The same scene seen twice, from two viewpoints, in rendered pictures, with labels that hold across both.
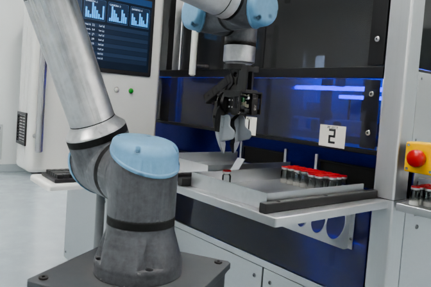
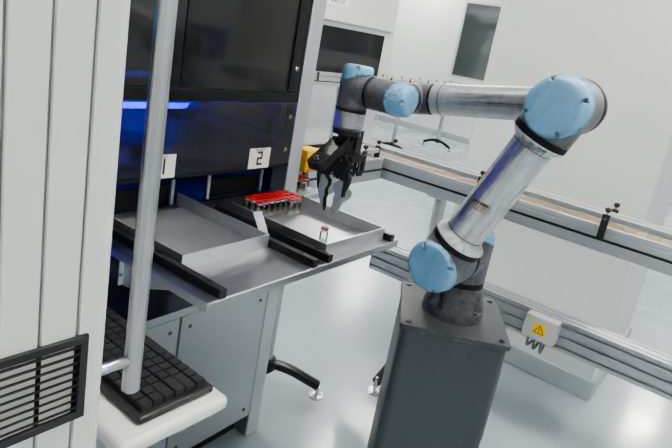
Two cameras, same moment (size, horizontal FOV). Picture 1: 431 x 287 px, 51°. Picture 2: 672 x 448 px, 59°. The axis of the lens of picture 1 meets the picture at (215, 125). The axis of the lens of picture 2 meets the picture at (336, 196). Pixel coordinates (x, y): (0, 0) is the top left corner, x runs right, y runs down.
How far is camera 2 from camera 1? 2.01 m
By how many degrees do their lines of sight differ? 105
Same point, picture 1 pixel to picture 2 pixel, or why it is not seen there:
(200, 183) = (334, 249)
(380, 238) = not seen: hidden behind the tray
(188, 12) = (410, 103)
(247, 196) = (372, 237)
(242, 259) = (151, 329)
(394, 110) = (302, 128)
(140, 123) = not seen: outside the picture
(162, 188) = not seen: hidden behind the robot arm
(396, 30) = (309, 64)
